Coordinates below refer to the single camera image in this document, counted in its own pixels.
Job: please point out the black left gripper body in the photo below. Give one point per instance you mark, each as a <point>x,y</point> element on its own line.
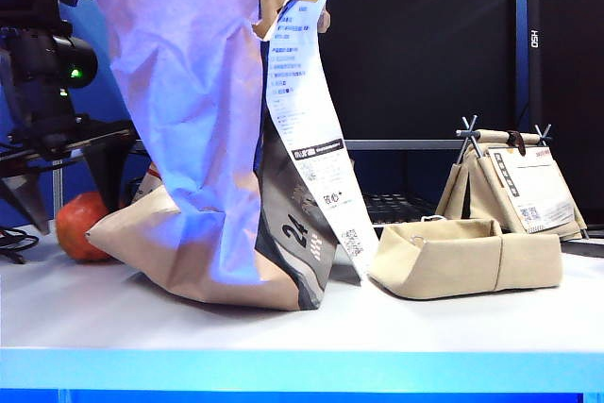
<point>56,143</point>

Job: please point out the orange fruit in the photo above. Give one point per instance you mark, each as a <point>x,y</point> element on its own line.
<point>78,228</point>

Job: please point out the black HSD monitor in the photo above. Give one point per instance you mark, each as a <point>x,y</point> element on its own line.
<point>575,68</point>

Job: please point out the long white printed receipt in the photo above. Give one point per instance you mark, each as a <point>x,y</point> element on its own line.
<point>311,139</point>

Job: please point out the black monitor stand base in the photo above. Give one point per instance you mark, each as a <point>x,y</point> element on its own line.
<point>585,248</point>

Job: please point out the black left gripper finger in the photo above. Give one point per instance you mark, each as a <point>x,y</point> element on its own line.
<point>23,195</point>
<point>111,167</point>

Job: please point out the blue office partition panel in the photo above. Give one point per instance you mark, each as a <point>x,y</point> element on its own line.
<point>106,105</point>
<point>521,68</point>
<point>9,216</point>

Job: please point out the white desk calendar card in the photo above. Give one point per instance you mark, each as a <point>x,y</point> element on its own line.
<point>533,186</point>

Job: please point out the black keyboard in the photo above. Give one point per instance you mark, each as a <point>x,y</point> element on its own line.
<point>401,209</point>

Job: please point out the large black monitor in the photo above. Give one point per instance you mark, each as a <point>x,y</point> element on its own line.
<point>424,44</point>

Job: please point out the brown printed paper bag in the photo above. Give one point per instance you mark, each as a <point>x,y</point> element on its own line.
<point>198,91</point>

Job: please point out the beige fabric tent organizer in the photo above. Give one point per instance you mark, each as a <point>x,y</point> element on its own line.
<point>488,200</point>

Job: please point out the beige fabric tray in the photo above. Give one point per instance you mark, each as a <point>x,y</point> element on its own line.
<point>448,261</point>

